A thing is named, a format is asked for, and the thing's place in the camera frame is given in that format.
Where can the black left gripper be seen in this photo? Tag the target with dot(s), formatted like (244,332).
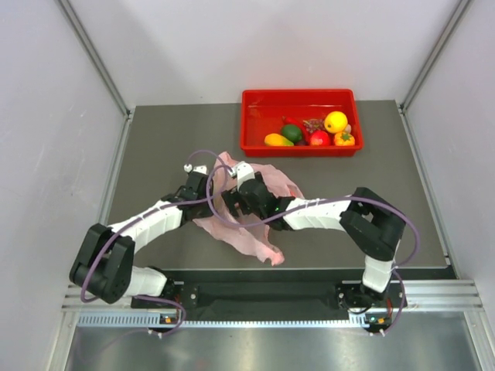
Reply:
(208,209)

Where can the orange bell pepper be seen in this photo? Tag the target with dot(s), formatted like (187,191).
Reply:
(343,138)

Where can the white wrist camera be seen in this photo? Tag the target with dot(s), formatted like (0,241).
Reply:
(242,172)
(195,169)

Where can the green avocado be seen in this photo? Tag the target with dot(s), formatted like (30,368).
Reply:
(292,132)

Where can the red plastic tray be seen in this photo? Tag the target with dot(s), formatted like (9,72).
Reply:
(262,112)

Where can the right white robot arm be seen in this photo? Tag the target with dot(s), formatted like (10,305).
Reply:
(366,218)

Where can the yellow mango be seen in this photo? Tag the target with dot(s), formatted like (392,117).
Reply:
(277,140)

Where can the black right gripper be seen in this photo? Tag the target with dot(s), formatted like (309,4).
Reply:
(233,196)

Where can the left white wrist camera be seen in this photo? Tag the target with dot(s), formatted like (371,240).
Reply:
(195,169)

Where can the purple grape bunch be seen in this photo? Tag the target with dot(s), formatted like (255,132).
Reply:
(314,124)

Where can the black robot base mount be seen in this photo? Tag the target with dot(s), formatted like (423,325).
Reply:
(335,288)

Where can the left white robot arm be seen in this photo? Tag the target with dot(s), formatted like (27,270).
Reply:
(104,265)

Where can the pink plastic bag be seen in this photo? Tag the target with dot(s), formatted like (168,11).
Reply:
(252,241)

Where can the fruit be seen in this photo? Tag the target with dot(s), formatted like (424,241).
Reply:
(335,122)

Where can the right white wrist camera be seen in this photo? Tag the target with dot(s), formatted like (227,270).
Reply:
(242,172)

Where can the grey slotted cable duct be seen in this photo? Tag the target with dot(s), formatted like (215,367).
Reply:
(167,320)

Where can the red apple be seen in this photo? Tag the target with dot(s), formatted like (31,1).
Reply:
(320,138)

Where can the red chili pepper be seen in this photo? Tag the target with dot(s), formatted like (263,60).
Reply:
(290,120)

